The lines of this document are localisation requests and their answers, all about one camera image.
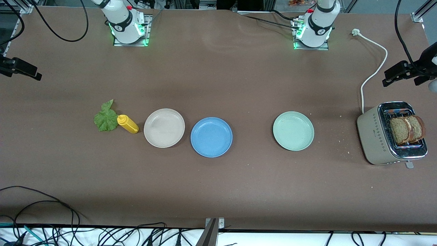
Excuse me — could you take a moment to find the brown bread slice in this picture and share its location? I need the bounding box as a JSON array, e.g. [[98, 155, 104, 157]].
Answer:
[[390, 117, 410, 145], [408, 115, 426, 141]]

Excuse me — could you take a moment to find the green lettuce leaf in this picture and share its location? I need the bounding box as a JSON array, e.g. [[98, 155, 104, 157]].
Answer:
[[94, 99, 119, 132]]

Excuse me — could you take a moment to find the mint green round plate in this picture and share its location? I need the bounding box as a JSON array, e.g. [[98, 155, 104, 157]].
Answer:
[[272, 111, 315, 151]]

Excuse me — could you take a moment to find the beige round plate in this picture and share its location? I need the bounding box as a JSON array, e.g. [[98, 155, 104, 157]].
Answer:
[[143, 108, 185, 148]]

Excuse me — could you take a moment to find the blue round plate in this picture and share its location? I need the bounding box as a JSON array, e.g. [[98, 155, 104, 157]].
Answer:
[[190, 117, 233, 158]]

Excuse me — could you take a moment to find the beige chrome toaster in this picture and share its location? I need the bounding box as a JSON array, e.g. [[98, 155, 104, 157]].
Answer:
[[356, 101, 428, 169]]

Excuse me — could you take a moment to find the yellow squeeze bottle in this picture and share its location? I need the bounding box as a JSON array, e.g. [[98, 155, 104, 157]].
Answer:
[[117, 114, 139, 134]]

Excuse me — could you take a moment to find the brown table cover sheet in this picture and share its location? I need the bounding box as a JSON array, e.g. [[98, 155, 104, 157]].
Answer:
[[0, 6, 437, 233]]

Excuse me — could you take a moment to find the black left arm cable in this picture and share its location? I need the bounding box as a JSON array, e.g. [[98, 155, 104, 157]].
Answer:
[[395, 0, 418, 65]]

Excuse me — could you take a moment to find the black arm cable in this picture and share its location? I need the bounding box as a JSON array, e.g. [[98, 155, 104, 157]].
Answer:
[[31, 0, 89, 42], [395, 0, 418, 65]]

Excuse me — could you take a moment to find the aluminium frame corner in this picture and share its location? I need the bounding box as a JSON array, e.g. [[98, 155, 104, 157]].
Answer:
[[411, 0, 437, 24], [0, 0, 46, 14]]

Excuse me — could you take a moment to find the white toaster power cord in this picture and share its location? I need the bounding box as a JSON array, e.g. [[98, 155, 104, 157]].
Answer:
[[352, 29, 388, 114]]

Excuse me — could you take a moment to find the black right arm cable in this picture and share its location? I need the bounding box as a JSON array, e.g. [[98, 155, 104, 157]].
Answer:
[[31, 0, 89, 42]]

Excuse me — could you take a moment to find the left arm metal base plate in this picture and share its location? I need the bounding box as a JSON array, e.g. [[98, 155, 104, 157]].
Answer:
[[291, 19, 330, 51]]

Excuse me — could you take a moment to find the black looped cable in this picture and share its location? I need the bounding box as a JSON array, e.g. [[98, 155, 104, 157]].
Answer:
[[0, 186, 81, 236]]

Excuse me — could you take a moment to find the teal cable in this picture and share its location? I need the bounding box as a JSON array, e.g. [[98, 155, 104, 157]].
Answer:
[[0, 222, 48, 246]]

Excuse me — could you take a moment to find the grey metal camera bracket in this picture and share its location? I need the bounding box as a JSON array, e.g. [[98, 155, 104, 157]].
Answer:
[[196, 218, 225, 246]]

